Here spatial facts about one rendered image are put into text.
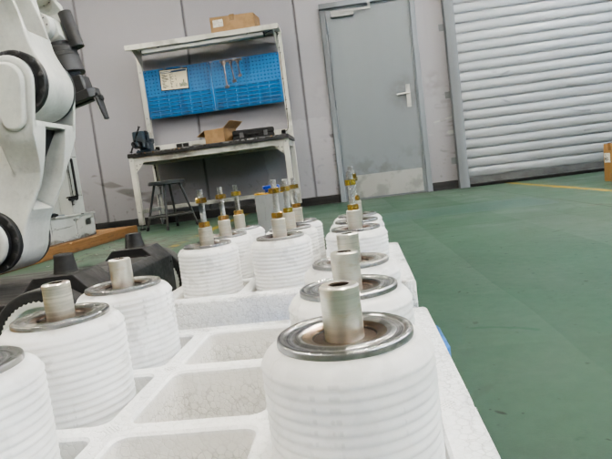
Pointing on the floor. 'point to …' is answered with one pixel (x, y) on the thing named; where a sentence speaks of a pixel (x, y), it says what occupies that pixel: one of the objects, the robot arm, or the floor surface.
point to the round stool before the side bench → (166, 202)
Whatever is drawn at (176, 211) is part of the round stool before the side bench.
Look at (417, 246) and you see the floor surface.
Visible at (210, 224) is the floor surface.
